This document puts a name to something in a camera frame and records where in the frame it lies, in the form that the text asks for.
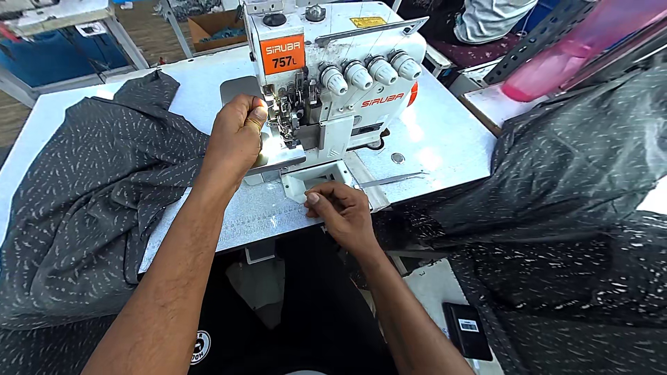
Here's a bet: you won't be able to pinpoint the brown cardboard box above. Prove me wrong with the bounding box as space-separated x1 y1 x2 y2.
187 9 249 53

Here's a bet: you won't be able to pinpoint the person's right hand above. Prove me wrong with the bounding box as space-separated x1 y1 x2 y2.
304 181 382 261

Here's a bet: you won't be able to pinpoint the white table with metal legs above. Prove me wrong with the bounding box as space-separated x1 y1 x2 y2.
0 0 151 108

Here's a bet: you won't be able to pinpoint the person's left hand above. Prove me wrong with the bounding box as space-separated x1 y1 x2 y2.
206 94 269 189

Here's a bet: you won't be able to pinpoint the person's right forearm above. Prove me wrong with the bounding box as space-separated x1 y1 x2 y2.
356 244 476 375

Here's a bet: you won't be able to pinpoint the white overlock sewing machine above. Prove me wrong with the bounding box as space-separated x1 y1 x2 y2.
220 0 430 213

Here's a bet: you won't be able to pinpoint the pink translucent plastic bottle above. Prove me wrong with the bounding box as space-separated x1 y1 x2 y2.
501 0 667 103

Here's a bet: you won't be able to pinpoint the person's left forearm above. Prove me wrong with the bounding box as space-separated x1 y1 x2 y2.
81 174 243 375

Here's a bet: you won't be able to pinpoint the dark grey patterned fabric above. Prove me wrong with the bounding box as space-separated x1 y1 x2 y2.
372 57 667 375
0 70 210 375

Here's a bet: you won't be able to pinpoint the white shelf with wooden edge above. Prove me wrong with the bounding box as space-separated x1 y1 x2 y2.
459 83 550 138

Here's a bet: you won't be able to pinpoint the pile of blue-grey scraps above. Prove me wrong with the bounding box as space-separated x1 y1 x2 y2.
200 26 248 43

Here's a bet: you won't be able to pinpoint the silver metal tweezers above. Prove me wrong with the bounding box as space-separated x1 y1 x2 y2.
354 171 430 190

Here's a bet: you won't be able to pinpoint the white worn board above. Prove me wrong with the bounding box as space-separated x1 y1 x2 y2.
401 258 505 375

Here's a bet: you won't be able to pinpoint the flat black rectangular device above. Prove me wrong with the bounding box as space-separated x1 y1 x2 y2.
442 302 494 362

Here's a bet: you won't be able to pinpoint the person's legs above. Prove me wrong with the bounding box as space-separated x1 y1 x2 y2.
188 225 400 375

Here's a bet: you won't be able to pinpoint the dark perforated metal post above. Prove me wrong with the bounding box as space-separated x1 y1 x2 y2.
484 0 598 85

